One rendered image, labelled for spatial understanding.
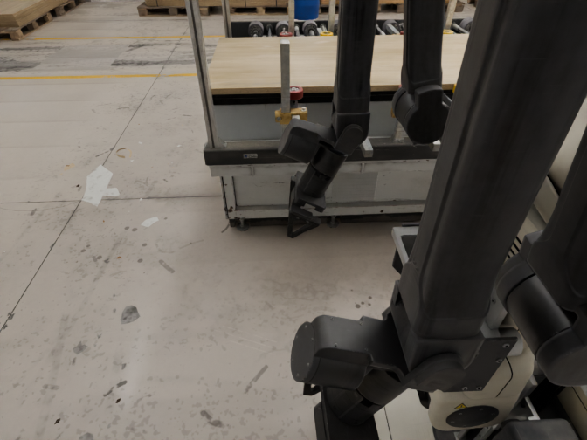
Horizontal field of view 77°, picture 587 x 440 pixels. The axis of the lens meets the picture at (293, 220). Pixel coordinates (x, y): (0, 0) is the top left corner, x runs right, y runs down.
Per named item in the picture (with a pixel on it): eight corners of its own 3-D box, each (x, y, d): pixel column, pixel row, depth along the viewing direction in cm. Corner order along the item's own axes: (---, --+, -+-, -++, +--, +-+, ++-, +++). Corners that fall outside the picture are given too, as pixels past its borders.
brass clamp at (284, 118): (307, 124, 157) (307, 113, 154) (275, 125, 156) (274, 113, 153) (306, 118, 162) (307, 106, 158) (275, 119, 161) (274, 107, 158)
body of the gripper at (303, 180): (292, 203, 73) (308, 174, 69) (293, 176, 81) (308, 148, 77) (321, 215, 74) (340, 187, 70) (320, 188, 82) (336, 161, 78)
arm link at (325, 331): (476, 371, 31) (439, 288, 38) (356, 346, 28) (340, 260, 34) (395, 427, 38) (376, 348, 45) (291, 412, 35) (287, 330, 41)
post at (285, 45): (290, 154, 168) (289, 40, 136) (282, 154, 167) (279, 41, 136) (290, 151, 170) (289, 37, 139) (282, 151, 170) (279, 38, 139)
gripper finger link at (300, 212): (274, 238, 76) (293, 204, 70) (276, 217, 81) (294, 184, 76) (304, 249, 77) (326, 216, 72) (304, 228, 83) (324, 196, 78)
